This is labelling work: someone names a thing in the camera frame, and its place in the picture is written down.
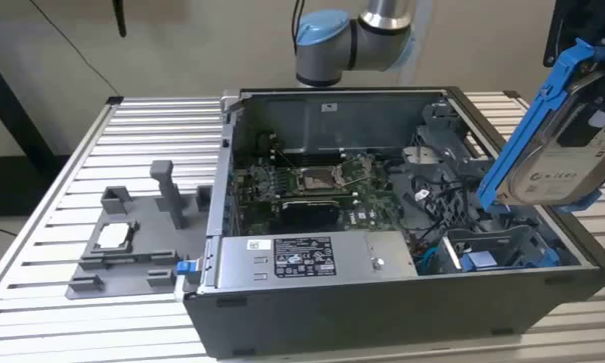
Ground CPU socket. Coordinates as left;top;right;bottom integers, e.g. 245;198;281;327
294;166;344;194

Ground silver CPU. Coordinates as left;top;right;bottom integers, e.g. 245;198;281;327
96;223;132;250

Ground green motherboard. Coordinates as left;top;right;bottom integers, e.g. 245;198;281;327
230;150;409;237

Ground grey metal disk bay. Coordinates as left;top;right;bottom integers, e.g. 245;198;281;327
441;225;565;275

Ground black hanging strap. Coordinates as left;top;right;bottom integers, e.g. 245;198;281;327
110;0;128;38

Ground grey parts rack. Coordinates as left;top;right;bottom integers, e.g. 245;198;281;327
65;160;216;302

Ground black open PC case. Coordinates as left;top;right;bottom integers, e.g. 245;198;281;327
173;85;605;360

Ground black desk stand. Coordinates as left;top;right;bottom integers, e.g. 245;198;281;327
0;41;74;217

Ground silver power supply unit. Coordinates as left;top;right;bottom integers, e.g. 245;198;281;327
213;231;417;288

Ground thin metal locking lever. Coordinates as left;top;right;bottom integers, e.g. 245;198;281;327
276;147;300;172

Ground black cooler with silver rim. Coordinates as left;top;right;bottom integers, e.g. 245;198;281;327
280;199;340;232

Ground coloured power wire bundle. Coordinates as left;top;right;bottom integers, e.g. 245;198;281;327
405;226;448;253

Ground hard disk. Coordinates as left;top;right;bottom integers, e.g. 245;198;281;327
476;37;605;215

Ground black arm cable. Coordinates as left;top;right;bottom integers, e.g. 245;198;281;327
290;0;306;50

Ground blue data wire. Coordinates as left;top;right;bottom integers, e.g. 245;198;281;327
416;245;442;275

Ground black RAM slot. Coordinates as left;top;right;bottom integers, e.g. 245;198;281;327
281;191;358;197
281;195;362;201

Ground metal socket cover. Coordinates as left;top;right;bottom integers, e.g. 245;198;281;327
334;156;377;182

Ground black wire with white tag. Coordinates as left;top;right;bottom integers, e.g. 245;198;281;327
405;177;480;228

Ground grey metal drive cage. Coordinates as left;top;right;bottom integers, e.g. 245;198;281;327
400;101;496;178

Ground blue plastic guide block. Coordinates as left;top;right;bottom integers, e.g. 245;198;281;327
461;252;500;271

